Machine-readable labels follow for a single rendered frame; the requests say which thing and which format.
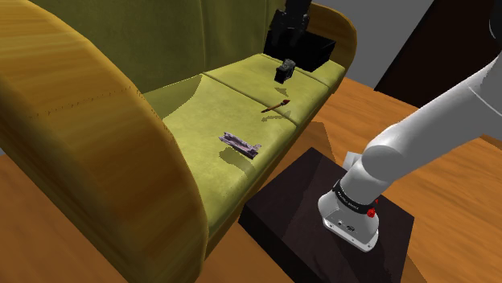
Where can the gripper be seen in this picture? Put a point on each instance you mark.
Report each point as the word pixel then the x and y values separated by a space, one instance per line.
pixel 292 17

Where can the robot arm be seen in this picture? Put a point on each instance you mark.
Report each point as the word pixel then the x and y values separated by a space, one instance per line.
pixel 423 129

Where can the black box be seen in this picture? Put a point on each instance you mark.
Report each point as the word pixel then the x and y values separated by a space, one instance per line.
pixel 315 53

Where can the brown paint brush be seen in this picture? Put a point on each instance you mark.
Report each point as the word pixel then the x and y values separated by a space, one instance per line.
pixel 274 107

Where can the yellow-green sofa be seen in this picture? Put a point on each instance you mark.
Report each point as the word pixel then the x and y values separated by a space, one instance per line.
pixel 219 117

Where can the purple flat tool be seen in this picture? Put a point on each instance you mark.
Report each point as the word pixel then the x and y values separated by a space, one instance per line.
pixel 240 144

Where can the dark robot stand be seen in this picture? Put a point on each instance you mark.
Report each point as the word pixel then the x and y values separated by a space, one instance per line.
pixel 282 211

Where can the dark grey camera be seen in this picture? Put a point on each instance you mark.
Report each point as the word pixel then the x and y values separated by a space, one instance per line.
pixel 285 71

